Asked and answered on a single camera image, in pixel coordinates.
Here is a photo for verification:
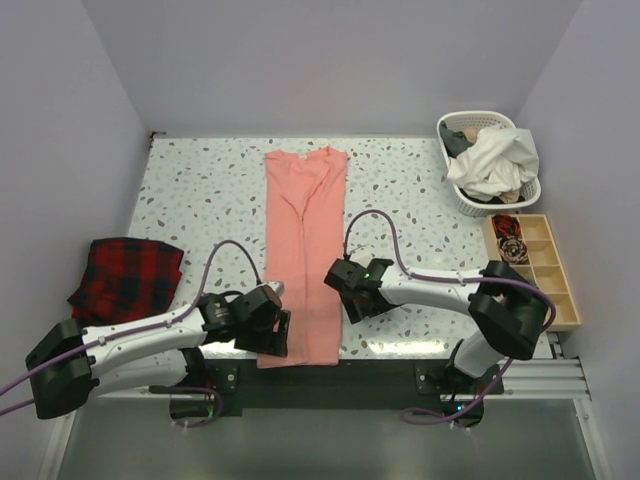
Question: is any white garment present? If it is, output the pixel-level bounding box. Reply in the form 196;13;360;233
447;126;539;198

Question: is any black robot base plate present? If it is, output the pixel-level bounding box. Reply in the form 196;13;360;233
149;357;506;419

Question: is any red black plaid shirt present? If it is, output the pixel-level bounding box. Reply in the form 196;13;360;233
68;237;184;326

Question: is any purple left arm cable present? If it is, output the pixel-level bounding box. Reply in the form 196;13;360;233
0;240;266;429

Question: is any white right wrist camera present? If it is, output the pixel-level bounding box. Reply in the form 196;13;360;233
349;246;375;267

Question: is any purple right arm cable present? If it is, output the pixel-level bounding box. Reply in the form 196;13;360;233
344;209;559;426

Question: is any wooden compartment tray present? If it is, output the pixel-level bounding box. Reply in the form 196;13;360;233
483;214;581;332

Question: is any dark grey garment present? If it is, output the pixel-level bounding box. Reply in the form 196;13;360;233
439;124;472;158

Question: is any black white patterned rolled item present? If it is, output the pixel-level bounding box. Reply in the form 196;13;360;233
497;236;529;265

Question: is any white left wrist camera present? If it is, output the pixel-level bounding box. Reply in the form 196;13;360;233
267;281;285;296

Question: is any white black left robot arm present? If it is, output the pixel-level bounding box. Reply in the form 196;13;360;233
26;281;290;419

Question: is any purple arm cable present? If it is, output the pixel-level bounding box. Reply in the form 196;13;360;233
344;209;559;426
0;240;266;429

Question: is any red patterned rolled item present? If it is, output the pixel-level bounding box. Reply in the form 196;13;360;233
491;214;522;240

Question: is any white perforated laundry basket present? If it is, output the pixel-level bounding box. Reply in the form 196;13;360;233
436;110;542;217

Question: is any pink t shirt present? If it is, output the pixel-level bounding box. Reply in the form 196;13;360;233
257;147;348;369

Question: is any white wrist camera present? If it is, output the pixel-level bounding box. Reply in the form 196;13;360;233
349;246;375;267
267;281;285;296

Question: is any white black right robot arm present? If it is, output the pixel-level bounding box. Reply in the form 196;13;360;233
324;257;551;393

